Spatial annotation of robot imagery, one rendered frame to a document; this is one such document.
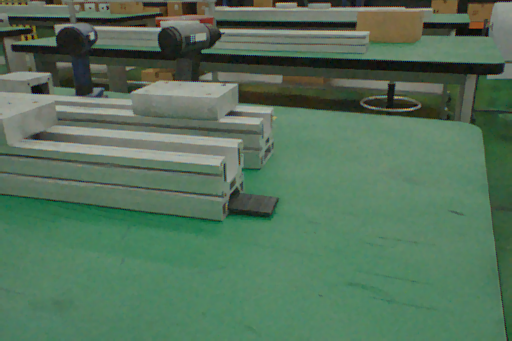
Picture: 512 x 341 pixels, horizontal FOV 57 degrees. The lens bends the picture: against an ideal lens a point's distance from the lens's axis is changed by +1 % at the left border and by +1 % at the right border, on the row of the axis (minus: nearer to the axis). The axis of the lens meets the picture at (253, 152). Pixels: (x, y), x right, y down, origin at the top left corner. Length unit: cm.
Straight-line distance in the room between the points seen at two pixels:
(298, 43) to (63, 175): 163
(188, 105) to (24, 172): 27
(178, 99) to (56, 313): 42
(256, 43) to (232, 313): 188
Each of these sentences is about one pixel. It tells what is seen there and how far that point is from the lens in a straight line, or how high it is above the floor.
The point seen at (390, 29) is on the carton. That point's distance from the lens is 256.
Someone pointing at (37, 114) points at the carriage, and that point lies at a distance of 80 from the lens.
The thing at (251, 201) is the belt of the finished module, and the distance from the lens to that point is 66.
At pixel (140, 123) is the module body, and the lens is 86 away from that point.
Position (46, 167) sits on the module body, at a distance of 74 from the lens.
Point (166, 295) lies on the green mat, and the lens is 51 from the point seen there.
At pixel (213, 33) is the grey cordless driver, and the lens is 107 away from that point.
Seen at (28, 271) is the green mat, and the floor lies 78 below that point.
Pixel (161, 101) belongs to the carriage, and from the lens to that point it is 81.
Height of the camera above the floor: 108
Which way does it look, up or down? 20 degrees down
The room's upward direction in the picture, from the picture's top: 1 degrees counter-clockwise
